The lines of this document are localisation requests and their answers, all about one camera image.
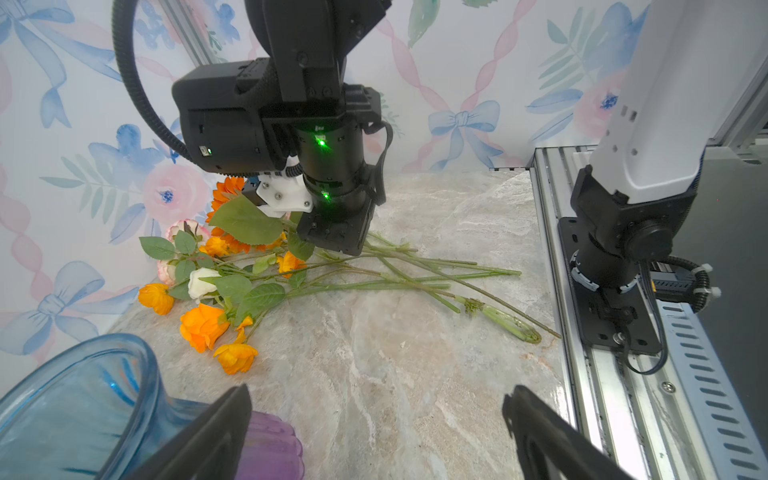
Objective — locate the blue purple glass vase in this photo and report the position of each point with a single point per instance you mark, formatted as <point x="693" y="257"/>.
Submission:
<point x="77" y="417"/>

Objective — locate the aluminium corner post right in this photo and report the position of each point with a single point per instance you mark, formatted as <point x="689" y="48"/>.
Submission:
<point x="191" y="23"/>

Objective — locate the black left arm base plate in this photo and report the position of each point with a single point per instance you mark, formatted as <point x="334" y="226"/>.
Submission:
<point x="607" y="294"/>

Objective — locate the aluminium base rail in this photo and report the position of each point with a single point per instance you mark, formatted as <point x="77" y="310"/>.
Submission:
<point x="646" y="390"/>

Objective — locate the white rose flower stem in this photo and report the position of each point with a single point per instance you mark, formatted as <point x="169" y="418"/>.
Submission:
<point x="239" y="302"/>

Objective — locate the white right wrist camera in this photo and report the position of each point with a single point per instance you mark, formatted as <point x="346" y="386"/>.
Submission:
<point x="278" y="193"/>

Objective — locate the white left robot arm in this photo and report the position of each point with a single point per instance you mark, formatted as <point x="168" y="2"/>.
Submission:
<point x="612" y="105"/>

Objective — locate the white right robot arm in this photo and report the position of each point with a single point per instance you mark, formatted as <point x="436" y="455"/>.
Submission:
<point x="288" y="90"/>

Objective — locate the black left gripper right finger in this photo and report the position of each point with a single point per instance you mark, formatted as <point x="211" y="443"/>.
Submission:
<point x="547" y="446"/>

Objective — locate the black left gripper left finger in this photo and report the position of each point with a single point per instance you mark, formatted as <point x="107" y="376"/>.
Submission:
<point x="182" y="439"/>

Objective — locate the orange ranunculus flower spray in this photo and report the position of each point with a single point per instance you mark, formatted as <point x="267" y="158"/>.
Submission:
<point x="233" y="357"/>

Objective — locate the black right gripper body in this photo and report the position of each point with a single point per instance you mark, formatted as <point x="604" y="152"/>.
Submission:
<point x="331" y="228"/>

